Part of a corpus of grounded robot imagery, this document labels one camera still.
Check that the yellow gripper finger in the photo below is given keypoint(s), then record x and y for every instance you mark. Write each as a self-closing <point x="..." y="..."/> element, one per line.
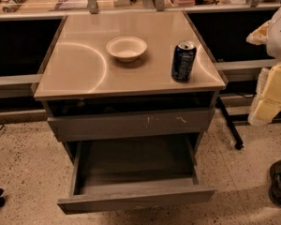
<point x="266" y="104"/>
<point x="259" y="36"/>

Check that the blue pepsi can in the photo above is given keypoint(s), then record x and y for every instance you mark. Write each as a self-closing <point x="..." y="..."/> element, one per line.
<point x="183" y="60"/>

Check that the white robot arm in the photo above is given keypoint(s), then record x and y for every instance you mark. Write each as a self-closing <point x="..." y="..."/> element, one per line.
<point x="273" y="46"/>

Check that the closed top drawer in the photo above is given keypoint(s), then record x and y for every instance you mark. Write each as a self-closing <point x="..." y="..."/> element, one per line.
<point x="130" y="124"/>

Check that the grey drawer cabinet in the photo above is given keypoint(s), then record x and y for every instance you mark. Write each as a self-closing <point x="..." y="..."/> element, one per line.
<point x="82" y="78"/>

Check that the open middle drawer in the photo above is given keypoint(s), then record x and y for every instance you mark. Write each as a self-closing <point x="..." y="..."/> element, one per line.
<point x="134" y="173"/>

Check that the dark shoe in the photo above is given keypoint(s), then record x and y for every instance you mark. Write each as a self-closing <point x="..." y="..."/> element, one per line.
<point x="275" y="187"/>

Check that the white paper bowl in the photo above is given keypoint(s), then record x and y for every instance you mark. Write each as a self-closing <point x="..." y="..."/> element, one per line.
<point x="126" y="49"/>

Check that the purple paper packet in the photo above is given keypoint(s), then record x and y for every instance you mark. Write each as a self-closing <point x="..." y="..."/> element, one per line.
<point x="71" y="4"/>

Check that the black table leg frame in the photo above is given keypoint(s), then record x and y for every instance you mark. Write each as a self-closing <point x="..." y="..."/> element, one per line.
<point x="231" y="119"/>

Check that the black coiled cable tool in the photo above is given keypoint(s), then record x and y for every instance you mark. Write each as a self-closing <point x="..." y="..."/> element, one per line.
<point x="12" y="5"/>

